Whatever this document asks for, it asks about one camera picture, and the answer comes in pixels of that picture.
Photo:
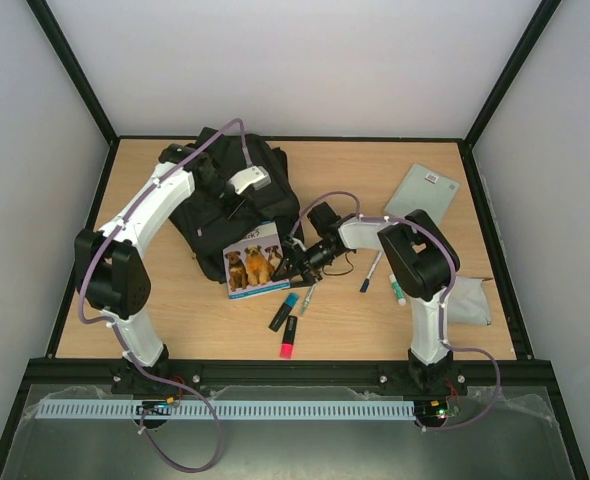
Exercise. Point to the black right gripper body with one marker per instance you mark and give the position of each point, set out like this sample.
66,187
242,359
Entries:
299,260

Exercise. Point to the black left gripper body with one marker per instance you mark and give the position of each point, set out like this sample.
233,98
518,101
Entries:
232,204

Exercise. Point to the black backpack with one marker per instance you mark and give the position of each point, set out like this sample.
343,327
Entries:
215,216

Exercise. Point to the dog picture book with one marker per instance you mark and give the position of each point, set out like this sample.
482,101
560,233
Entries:
250,263

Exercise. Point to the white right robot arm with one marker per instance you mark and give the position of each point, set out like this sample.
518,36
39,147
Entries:
421,260

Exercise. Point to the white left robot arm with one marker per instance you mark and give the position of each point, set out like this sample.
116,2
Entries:
112,282

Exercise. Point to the green marker pen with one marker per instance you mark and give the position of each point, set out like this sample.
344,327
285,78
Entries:
307,299

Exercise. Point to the blue highlighter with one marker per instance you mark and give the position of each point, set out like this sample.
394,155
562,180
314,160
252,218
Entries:
283,312

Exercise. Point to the blue marker pen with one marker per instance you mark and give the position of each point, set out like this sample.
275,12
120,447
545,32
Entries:
366,283

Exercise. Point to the pink highlighter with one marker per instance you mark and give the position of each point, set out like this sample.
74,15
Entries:
288,338

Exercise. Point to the white glue stick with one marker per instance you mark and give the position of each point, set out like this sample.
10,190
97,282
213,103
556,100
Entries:
398,292

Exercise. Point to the grey notebook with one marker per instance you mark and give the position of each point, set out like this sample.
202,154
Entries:
423,189

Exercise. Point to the grey pencil pouch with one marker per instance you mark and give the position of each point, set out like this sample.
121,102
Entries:
468,303

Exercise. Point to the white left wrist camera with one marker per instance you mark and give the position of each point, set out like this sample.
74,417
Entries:
252,177

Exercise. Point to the grey slotted cable duct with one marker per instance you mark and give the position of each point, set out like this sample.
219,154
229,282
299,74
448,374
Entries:
225,410

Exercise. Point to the black aluminium frame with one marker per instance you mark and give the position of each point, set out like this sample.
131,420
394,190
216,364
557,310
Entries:
525,370

